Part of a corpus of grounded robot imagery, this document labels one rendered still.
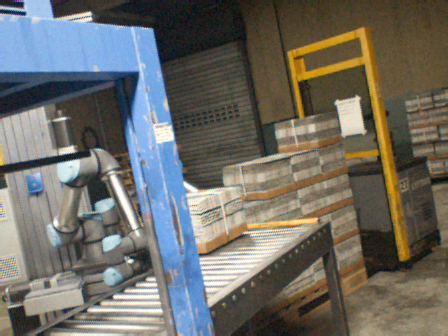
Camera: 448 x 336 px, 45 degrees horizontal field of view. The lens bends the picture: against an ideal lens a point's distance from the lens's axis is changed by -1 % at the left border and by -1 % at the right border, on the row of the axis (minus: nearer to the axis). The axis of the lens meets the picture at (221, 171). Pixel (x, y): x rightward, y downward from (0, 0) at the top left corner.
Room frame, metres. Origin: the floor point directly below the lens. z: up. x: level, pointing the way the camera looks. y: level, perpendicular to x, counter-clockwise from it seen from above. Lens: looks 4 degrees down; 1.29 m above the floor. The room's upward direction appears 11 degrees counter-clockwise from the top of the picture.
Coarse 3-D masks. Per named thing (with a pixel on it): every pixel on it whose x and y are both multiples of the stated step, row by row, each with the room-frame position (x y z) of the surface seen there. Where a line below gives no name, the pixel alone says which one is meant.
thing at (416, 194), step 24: (360, 168) 4.40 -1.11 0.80; (408, 168) 4.25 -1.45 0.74; (360, 192) 4.38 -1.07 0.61; (384, 192) 4.21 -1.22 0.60; (408, 192) 4.19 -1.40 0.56; (432, 192) 4.44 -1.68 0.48; (360, 216) 4.41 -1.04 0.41; (384, 216) 4.24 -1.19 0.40; (408, 216) 4.15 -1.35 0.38; (432, 216) 4.39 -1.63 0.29; (408, 240) 4.12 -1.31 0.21; (432, 240) 4.34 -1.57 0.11
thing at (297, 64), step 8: (288, 56) 4.55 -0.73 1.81; (296, 64) 4.58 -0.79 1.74; (304, 64) 4.53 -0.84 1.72; (296, 72) 4.56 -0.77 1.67; (304, 72) 4.54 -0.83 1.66; (296, 80) 4.51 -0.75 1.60; (296, 88) 4.52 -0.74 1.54; (304, 88) 4.53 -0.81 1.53; (296, 96) 4.53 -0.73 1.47; (304, 96) 4.50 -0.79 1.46; (304, 104) 4.51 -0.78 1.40; (304, 112) 4.52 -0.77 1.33
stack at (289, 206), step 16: (288, 192) 3.54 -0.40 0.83; (304, 192) 3.63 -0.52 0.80; (320, 192) 3.73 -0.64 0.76; (256, 208) 3.31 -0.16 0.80; (272, 208) 3.40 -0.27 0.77; (288, 208) 3.51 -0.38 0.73; (304, 208) 3.60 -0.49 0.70; (320, 208) 3.71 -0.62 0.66; (304, 224) 3.59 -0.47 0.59; (336, 256) 3.75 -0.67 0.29; (304, 272) 3.52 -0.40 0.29; (320, 272) 3.63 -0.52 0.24; (288, 288) 3.41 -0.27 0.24; (304, 288) 3.50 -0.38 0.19; (320, 288) 3.61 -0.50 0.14; (272, 304) 3.29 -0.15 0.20; (304, 304) 3.48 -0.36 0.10; (272, 320) 3.27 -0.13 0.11; (288, 320) 3.36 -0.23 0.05
